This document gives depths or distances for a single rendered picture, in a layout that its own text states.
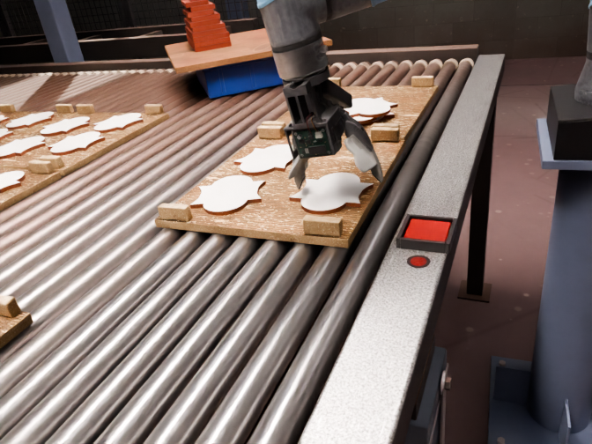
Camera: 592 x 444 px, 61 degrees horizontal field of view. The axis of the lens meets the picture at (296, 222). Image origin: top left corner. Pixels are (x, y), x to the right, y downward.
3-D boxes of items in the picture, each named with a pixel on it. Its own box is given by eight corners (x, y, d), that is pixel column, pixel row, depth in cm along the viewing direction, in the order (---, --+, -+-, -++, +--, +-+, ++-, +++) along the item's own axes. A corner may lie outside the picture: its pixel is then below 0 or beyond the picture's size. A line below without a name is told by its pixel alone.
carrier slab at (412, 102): (438, 91, 139) (438, 85, 138) (403, 145, 107) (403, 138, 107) (320, 92, 153) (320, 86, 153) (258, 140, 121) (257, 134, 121)
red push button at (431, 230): (450, 229, 77) (451, 221, 76) (444, 250, 72) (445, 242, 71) (410, 225, 79) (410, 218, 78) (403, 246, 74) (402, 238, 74)
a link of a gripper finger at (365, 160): (374, 196, 79) (330, 157, 78) (382, 178, 83) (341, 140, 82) (388, 185, 77) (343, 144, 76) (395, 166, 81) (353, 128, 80)
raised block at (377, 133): (400, 139, 107) (400, 126, 105) (398, 142, 105) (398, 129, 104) (373, 138, 109) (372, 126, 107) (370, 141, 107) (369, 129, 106)
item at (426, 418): (454, 426, 74) (457, 333, 66) (437, 515, 63) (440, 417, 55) (379, 409, 79) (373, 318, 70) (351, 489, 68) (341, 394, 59)
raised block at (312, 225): (344, 233, 76) (342, 216, 74) (340, 239, 74) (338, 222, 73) (307, 229, 78) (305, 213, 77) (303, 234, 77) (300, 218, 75)
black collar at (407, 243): (457, 227, 77) (457, 218, 76) (449, 254, 71) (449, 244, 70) (407, 223, 80) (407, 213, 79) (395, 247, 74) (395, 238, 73)
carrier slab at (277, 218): (405, 146, 107) (405, 138, 106) (349, 248, 75) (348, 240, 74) (258, 142, 120) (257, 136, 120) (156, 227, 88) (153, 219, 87)
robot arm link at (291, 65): (283, 42, 78) (332, 31, 74) (292, 71, 80) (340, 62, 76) (263, 56, 72) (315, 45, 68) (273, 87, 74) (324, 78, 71)
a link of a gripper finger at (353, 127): (358, 164, 81) (317, 128, 80) (360, 159, 83) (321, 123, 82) (377, 146, 78) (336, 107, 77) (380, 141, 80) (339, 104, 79)
